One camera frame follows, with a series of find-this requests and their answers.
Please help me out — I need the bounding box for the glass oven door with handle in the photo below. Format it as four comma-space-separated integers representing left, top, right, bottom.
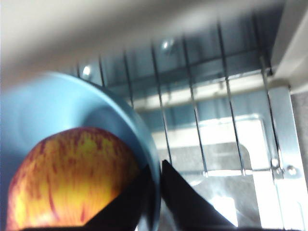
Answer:
134, 84, 301, 231

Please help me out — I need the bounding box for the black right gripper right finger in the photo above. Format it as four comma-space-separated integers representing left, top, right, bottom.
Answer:
161, 160, 239, 231

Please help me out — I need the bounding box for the blue ribbed bowl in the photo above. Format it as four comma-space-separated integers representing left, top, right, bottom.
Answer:
0, 72, 162, 231

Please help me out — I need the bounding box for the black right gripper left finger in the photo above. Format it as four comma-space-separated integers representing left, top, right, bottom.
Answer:
24, 166, 154, 231

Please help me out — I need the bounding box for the metal wire oven rack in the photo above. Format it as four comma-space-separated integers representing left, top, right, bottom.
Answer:
77, 9, 284, 180

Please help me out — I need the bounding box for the red apple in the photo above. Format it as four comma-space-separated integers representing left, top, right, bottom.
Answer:
6, 127, 141, 231

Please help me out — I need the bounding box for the cream Toshiba toaster oven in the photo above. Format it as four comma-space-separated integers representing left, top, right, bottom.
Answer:
0, 0, 308, 116

